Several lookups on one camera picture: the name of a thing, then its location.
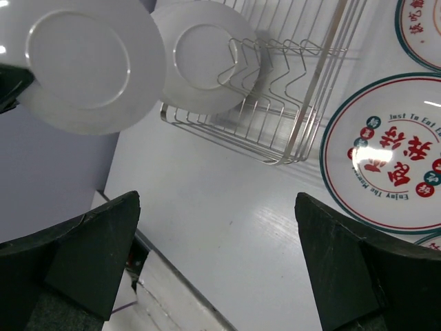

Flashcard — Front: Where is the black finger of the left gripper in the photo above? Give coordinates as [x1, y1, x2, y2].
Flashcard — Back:
[0, 64, 34, 112]

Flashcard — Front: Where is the orange sunburst plate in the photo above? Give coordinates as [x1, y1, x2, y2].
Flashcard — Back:
[394, 0, 440, 72]

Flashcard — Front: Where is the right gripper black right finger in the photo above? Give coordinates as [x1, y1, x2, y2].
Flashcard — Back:
[294, 192, 440, 330]

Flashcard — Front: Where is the green red rimmed plate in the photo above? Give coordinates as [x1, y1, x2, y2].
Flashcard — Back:
[152, 1, 260, 114]

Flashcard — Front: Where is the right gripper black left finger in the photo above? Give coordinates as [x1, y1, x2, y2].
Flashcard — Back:
[1, 191, 141, 330]

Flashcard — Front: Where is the silver wire dish rack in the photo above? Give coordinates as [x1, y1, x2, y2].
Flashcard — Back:
[161, 1, 366, 166]

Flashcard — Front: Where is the teal lettered rim plate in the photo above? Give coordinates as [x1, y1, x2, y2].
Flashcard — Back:
[415, 232, 441, 252]
[1, 1, 166, 135]

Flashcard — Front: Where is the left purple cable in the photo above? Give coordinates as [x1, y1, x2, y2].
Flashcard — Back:
[112, 299, 139, 314]

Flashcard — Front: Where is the red character plate green rim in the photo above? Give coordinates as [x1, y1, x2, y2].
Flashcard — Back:
[319, 72, 440, 234]

